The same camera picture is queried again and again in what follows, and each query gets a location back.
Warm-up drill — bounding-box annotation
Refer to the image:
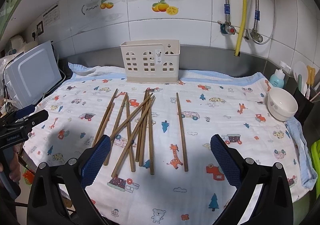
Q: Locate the white microwave oven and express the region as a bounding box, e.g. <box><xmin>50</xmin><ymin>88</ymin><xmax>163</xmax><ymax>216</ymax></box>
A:
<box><xmin>1</xmin><ymin>41</ymin><xmax>62</xmax><ymax>109</ymax></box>

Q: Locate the long diagonal wooden chopstick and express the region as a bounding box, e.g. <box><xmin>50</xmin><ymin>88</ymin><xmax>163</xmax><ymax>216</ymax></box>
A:
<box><xmin>110</xmin><ymin>93</ymin><xmax>153</xmax><ymax>141</ymax></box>

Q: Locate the pile wooden chopstick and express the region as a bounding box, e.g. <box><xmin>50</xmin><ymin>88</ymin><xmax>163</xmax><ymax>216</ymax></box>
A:
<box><xmin>148</xmin><ymin>93</ymin><xmax>154</xmax><ymax>175</ymax></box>

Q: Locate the wall power socket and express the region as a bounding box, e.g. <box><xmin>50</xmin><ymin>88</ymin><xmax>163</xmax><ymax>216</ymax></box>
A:
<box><xmin>36</xmin><ymin>21</ymin><xmax>44</xmax><ymax>36</ymax></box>

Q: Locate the printed white baby blanket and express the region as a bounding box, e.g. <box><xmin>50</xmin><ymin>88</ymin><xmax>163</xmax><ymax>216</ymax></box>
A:
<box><xmin>24</xmin><ymin>64</ymin><xmax>317</xmax><ymax>224</ymax></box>

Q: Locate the green plastic basket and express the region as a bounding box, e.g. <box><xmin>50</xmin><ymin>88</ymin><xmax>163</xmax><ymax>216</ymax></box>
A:
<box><xmin>311</xmin><ymin>140</ymin><xmax>320</xmax><ymax>176</ymax></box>

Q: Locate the yellow gas hose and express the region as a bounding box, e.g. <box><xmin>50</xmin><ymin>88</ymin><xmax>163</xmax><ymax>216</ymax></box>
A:
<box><xmin>234</xmin><ymin>0</ymin><xmax>252</xmax><ymax>57</ymax></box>

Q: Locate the cream plastic utensil holder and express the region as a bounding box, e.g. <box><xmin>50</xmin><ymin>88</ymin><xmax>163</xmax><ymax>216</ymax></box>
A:
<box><xmin>120</xmin><ymin>39</ymin><xmax>180</xmax><ymax>84</ymax></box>

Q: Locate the blue dish soap bottle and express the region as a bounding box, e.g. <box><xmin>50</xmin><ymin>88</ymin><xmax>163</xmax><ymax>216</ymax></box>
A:
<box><xmin>269</xmin><ymin>61</ymin><xmax>291</xmax><ymax>89</ymax></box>

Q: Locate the chrome water valve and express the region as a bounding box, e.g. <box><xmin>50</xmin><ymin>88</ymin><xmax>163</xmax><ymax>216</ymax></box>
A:
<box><xmin>247</xmin><ymin>29</ymin><xmax>263</xmax><ymax>44</ymax></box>

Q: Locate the lone wooden chopstick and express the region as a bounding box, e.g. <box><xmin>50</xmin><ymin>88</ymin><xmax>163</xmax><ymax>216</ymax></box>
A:
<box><xmin>176</xmin><ymin>92</ymin><xmax>189</xmax><ymax>172</ymax></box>

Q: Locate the black utensil caddy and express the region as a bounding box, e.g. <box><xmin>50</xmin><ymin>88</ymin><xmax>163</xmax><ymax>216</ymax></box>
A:
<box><xmin>293</xmin><ymin>88</ymin><xmax>316</xmax><ymax>126</ymax></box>

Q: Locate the crossing diagonal wooden chopstick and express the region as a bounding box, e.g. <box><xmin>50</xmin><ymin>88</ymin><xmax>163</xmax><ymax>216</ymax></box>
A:
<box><xmin>111</xmin><ymin>94</ymin><xmax>154</xmax><ymax>178</ymax></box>

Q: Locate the white ceramic bowl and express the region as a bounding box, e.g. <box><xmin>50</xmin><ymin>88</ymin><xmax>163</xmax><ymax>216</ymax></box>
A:
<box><xmin>267</xmin><ymin>87</ymin><xmax>298</xmax><ymax>122</ymax></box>

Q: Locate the person's left hand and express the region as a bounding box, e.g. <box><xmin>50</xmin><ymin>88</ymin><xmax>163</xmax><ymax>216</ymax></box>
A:
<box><xmin>9</xmin><ymin>146</ymin><xmax>21</xmax><ymax>182</ymax></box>

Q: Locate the red handled water valve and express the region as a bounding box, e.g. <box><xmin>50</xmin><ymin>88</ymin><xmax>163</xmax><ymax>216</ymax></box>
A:
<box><xmin>218</xmin><ymin>21</ymin><xmax>236</xmax><ymax>35</ymax></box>

